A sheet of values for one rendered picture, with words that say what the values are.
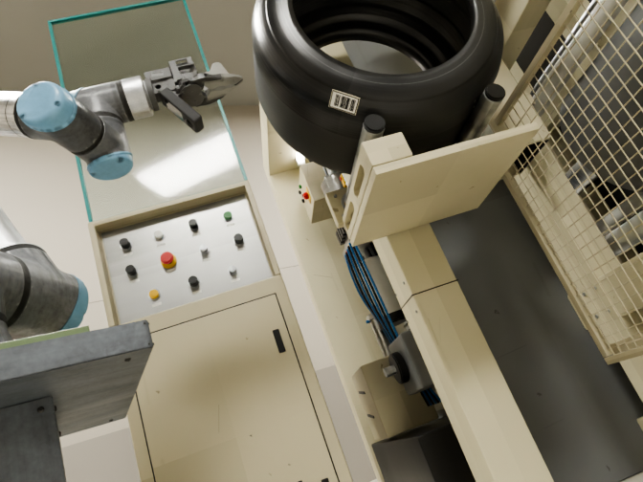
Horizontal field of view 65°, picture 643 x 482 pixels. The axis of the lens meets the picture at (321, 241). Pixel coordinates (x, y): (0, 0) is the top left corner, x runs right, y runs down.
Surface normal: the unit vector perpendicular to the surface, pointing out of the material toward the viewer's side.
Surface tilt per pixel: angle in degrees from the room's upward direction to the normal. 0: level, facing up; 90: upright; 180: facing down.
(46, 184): 90
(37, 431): 90
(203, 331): 90
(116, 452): 90
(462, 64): 100
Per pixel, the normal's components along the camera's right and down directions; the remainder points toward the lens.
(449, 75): 0.18, -0.25
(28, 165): 0.38, -0.47
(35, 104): -0.18, -0.29
